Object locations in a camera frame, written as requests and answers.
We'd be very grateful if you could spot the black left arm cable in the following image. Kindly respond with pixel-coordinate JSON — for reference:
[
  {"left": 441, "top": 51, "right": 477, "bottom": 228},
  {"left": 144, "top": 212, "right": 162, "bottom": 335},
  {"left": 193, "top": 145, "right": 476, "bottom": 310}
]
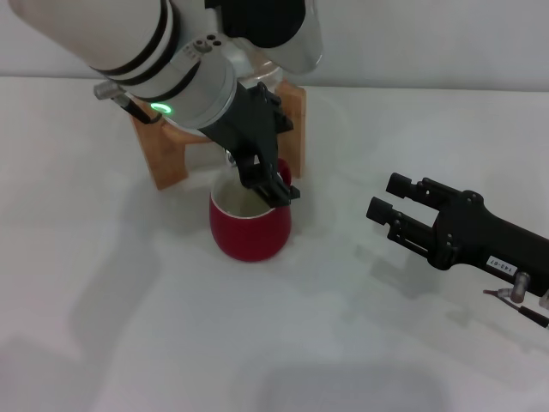
[{"left": 93, "top": 82, "right": 164, "bottom": 125}]

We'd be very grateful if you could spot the right arm cable with plug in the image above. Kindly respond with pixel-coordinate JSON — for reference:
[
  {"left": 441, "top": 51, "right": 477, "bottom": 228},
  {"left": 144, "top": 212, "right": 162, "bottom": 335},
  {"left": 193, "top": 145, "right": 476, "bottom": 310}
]
[{"left": 482, "top": 270, "right": 549, "bottom": 330}]

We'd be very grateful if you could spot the wooden dispenser stand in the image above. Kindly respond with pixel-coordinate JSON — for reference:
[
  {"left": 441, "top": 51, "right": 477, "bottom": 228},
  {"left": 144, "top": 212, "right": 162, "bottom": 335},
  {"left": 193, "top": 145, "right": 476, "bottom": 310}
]
[{"left": 128, "top": 81, "right": 308, "bottom": 191}]

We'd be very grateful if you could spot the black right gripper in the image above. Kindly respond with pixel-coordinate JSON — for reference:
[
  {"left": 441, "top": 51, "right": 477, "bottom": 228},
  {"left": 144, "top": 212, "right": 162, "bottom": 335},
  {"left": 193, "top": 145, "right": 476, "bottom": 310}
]
[{"left": 367, "top": 172, "right": 549, "bottom": 298}]

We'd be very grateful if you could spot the red cup with white inside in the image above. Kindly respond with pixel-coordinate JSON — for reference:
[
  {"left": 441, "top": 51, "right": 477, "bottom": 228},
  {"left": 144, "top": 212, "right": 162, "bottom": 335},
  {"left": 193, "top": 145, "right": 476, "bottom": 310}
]
[{"left": 208, "top": 157, "right": 297, "bottom": 262}]

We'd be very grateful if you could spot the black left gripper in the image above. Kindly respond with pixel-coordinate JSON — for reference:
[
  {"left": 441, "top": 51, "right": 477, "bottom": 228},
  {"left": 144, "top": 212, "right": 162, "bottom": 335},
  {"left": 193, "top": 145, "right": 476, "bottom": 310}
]
[{"left": 199, "top": 81, "right": 301, "bottom": 210}]

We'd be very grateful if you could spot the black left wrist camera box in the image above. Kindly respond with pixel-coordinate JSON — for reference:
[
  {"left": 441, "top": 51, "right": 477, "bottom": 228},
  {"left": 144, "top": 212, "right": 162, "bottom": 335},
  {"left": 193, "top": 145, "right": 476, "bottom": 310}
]
[{"left": 204, "top": 0, "right": 323, "bottom": 75}]

